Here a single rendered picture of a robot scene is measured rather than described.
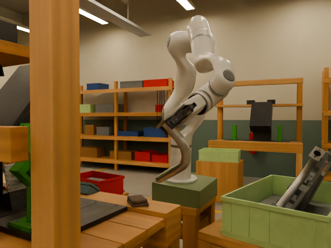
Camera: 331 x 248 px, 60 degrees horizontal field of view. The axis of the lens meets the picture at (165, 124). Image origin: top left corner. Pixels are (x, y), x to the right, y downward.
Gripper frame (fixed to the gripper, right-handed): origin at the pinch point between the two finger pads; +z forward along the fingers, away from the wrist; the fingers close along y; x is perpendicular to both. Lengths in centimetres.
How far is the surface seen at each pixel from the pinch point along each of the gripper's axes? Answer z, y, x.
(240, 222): -19, -29, 46
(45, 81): 25.2, 4.5, -27.1
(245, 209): -22, -24, 43
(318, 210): -58, -26, 74
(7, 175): 29, -68, -33
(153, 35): -495, -384, -250
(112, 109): -340, -513, -176
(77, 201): 32.0, -12.6, -0.4
